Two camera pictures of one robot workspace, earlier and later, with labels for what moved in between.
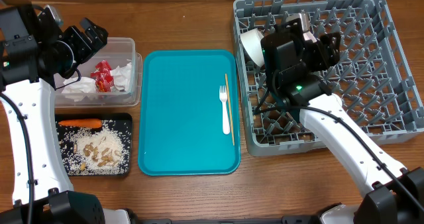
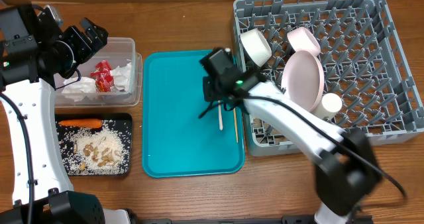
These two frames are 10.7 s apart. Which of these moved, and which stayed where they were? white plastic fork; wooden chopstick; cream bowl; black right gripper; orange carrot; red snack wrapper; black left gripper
Moved: wooden chopstick; white plastic fork; black right gripper
Stayed: black left gripper; orange carrot; red snack wrapper; cream bowl
